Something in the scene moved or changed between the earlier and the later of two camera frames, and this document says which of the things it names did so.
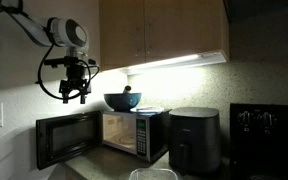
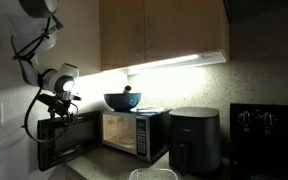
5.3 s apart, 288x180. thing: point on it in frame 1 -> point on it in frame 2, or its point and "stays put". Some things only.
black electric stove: x=266 y=141 stays put
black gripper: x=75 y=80 -> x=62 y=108
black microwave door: x=61 y=138 stays put
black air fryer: x=194 y=140 stays put
